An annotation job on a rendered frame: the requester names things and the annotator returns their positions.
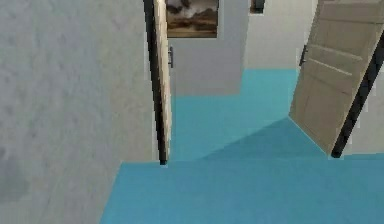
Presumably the small dark framed picture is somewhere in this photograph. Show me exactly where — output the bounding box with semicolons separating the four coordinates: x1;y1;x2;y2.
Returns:
249;0;266;15

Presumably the pale wooden room door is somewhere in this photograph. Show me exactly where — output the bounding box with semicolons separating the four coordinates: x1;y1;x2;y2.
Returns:
152;0;174;162

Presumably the black door handle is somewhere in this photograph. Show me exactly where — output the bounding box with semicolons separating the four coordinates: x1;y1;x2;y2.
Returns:
298;44;308;67

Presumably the brown landscape framed picture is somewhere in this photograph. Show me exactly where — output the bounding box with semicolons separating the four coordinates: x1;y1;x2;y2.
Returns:
165;0;220;39

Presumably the beige panelled room door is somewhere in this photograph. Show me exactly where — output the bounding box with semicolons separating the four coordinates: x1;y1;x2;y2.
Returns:
288;0;384;156

